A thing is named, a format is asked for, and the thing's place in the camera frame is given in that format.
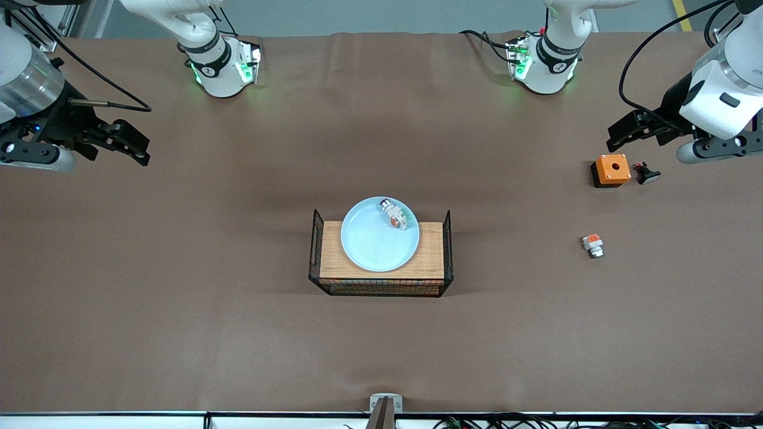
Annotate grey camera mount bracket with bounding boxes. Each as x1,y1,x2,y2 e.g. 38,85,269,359
365,393,404,429

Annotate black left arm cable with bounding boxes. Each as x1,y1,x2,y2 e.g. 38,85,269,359
618,0,740,120

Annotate black push button head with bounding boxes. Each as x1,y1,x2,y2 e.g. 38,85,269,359
632,161,662,185

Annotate brown table cover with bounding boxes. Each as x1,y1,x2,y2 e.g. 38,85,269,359
0,30,763,415

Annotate wire basket with wooden top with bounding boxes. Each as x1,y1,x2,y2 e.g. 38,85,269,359
308,209,454,298

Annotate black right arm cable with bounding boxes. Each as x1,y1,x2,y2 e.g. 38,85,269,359
3,9,152,113

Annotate black base cable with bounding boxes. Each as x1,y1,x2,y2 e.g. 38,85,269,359
459,29,514,61

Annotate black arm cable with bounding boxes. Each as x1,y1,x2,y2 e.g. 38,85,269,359
3,9,152,113
618,0,740,120

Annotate orange button enclosure box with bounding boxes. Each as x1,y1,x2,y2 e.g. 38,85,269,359
590,154,632,189

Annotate light blue round plate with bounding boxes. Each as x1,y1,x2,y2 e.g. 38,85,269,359
340,196,420,273

